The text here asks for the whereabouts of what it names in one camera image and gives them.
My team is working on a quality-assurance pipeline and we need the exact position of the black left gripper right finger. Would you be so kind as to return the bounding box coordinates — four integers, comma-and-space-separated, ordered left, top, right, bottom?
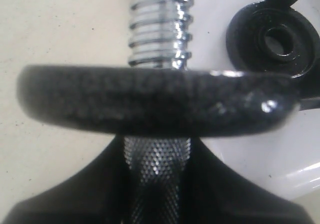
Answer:
180, 138, 313, 223

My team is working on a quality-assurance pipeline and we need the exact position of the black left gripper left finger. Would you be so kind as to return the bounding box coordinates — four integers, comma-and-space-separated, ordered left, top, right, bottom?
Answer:
4, 136, 129, 223

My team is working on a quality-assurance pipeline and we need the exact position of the black weight plate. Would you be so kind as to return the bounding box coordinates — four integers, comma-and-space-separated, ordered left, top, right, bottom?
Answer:
226, 1, 320, 79
16, 65, 300, 137

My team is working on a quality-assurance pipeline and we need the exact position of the chrome threaded dumbbell bar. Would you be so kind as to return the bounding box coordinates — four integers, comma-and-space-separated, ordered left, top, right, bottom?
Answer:
123, 0, 194, 223

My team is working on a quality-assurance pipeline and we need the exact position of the white plastic tray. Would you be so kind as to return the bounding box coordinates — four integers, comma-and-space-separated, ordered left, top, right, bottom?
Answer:
189, 0, 320, 199

